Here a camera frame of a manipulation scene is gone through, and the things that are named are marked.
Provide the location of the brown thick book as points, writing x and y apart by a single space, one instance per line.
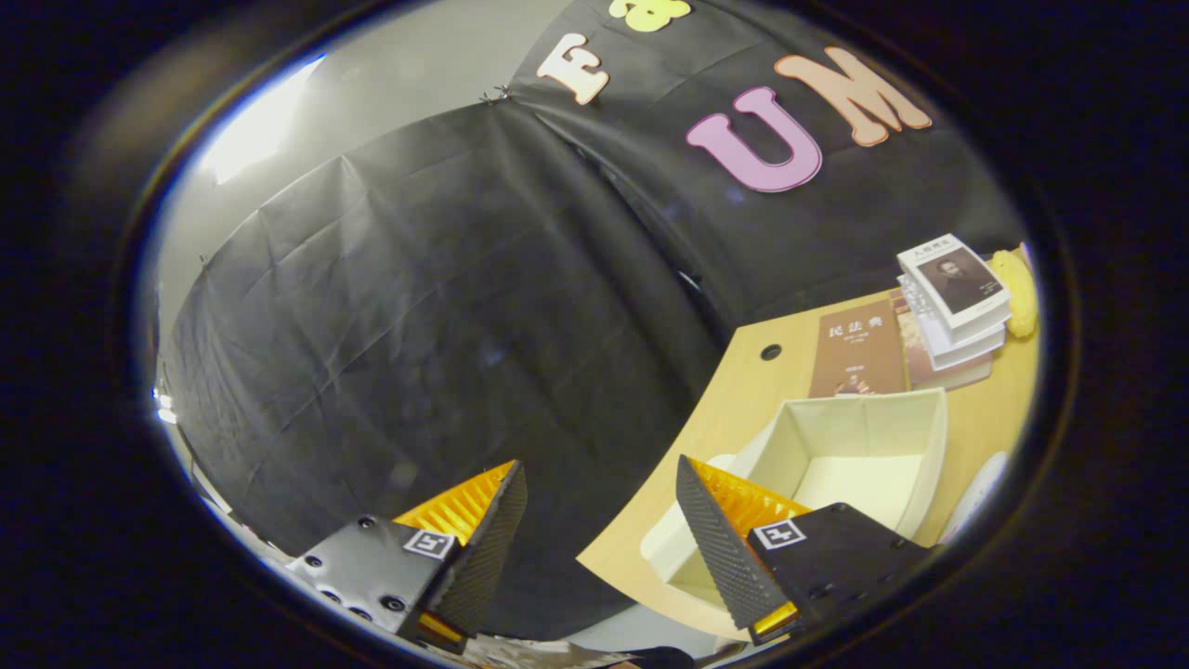
947 379

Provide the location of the brown thin book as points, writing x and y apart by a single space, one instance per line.
855 344

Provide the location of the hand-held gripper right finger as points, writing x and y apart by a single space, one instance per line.
720 548

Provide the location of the beige fabric storage box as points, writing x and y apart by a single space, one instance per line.
864 437

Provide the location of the white book with portrait cover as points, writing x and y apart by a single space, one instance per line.
957 283

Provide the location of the yellow round plush toy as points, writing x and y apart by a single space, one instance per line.
1017 293

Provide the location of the black backdrop cloth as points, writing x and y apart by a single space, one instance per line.
418 325

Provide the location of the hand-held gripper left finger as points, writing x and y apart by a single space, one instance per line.
488 557

